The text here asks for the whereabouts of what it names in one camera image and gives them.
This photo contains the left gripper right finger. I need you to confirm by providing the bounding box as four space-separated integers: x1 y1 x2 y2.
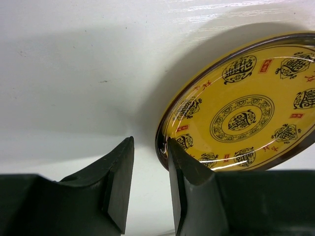
167 139 315 236

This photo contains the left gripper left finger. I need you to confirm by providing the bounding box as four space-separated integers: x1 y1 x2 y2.
0 137 134 236

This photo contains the yellow patterned plate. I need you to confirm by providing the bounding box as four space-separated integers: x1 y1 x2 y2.
155 31 315 171

